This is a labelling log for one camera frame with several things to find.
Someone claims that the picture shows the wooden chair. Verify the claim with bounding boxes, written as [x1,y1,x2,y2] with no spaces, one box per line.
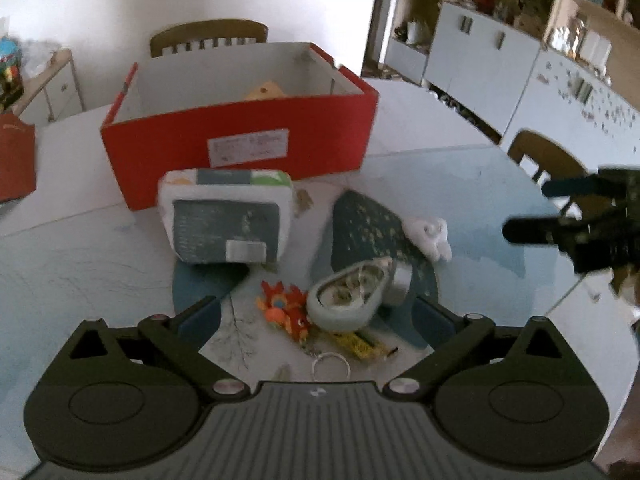
[506,129,591,216]
[150,19,269,58]

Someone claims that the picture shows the red cardboard box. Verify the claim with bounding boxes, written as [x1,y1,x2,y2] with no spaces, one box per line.
[100,42,379,211]

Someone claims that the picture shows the orange toy keychain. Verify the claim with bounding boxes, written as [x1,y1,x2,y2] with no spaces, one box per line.
[256,281,313,343]

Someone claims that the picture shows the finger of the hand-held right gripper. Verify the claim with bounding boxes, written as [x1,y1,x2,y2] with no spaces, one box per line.
[542,167,631,198]
[502,215,577,247]

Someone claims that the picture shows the green white tissue pack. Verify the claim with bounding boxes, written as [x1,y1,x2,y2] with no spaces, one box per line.
[158,169,295,264]

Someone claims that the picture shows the white sideboard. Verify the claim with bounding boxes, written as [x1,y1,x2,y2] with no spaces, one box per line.
[10,49,86,126]

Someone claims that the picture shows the yellow strip packet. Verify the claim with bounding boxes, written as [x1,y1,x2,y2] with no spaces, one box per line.
[320,330,398,361]

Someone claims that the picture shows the brown plush toy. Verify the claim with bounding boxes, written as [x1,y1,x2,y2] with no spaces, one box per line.
[244,80,285,101]

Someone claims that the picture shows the white tooth plush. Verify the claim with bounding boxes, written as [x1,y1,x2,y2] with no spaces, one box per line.
[402,217,452,262]

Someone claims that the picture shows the dark green pouch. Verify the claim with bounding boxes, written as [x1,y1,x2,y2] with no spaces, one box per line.
[330,189,441,311]

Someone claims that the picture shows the metal key ring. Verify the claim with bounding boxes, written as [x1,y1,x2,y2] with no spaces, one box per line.
[311,352,351,381]

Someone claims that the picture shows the white wall cabinet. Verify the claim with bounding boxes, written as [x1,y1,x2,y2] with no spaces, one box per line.
[385,0,640,148]

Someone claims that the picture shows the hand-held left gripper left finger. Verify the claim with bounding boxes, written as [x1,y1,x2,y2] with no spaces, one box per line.
[65,295,251,403]

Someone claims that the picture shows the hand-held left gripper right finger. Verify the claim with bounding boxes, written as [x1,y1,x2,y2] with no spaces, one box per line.
[384,294,575,403]

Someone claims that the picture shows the light green oval case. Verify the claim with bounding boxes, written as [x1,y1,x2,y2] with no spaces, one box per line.
[306,256,413,332]

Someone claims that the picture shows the red paper bag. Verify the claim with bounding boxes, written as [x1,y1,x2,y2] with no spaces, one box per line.
[0,112,37,203]

